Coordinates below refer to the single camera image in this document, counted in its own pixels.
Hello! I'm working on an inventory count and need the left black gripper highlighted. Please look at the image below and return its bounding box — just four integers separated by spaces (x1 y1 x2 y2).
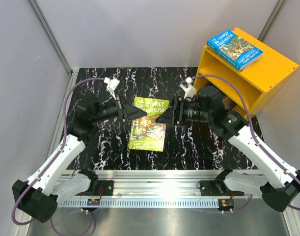
91 93 147 123

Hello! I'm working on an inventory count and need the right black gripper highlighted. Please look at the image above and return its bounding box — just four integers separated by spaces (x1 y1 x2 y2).
155 95 213 126

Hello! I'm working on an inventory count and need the green 65-storey treehouse book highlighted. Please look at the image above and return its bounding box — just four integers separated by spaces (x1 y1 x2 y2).
129 97 169 151

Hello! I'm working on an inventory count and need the dark tale of two cities book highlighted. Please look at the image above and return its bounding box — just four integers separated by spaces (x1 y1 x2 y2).
222 96 236 110

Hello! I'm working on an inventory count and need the blue back-cover book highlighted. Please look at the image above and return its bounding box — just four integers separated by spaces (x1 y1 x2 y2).
211 48 242 71

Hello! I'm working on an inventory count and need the blue 26-storey treehouse book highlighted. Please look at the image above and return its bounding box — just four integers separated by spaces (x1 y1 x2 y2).
207 29 264 70

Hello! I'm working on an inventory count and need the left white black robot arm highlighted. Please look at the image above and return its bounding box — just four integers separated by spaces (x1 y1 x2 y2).
11 95 147 225

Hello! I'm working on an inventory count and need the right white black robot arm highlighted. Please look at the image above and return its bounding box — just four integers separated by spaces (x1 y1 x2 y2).
156 86 300 212

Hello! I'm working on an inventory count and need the black marble pattern mat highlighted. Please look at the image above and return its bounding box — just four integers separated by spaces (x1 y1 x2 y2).
67 67 255 170

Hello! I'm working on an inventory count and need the yellow wooden shelf box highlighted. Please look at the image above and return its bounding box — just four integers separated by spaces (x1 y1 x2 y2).
193 28 299 116

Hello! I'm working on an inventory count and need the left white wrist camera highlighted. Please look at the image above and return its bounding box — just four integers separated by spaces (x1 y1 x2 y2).
104 77 120 99

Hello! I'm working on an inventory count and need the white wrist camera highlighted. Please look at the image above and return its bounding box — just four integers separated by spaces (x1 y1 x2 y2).
179 77 196 101
104 77 120 99

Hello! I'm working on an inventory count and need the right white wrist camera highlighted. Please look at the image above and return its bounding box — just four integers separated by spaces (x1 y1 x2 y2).
179 77 196 101

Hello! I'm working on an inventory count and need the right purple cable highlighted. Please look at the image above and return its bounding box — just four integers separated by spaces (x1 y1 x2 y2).
191 75 300 212

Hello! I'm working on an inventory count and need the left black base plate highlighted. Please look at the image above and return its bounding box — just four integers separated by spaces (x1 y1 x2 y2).
77 180 114 196

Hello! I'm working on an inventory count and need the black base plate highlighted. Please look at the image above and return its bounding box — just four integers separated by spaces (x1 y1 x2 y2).
77 180 114 196
196 180 245 197

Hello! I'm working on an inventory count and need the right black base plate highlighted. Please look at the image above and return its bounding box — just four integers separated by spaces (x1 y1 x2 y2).
196 180 245 197

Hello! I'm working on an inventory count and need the aluminium rail frame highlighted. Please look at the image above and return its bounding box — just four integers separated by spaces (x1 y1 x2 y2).
13 68 300 236

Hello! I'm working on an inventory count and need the white slotted cable duct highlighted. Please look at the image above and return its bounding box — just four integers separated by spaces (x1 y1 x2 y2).
59 197 219 208

